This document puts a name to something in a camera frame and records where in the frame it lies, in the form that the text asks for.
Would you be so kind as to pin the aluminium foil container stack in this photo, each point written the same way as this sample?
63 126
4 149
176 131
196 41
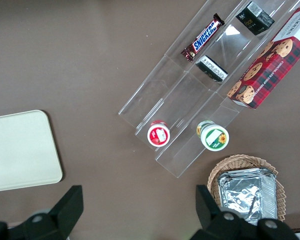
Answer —
245 195

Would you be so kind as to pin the Snickers chocolate bar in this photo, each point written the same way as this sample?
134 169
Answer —
203 37

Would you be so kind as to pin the black box with gold print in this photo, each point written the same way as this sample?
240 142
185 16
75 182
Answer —
252 23

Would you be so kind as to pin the black box with white label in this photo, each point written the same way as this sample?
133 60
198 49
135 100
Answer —
211 68

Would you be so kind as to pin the light wicker basket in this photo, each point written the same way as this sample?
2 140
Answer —
240 160

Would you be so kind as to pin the green sunflower lid jar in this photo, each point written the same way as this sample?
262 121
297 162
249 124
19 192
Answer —
215 138

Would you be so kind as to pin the red lid small jar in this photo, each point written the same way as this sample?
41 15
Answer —
158 136

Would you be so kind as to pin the clear acrylic stepped display stand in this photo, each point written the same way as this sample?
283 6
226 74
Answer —
180 95

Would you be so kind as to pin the beige plastic tray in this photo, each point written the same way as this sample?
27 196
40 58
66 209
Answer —
20 150

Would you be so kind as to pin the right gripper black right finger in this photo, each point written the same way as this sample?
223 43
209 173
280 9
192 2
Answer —
215 225

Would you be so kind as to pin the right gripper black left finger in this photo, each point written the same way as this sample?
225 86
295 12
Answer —
62 212

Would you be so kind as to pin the red tartan cookie box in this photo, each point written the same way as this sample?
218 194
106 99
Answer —
270 75

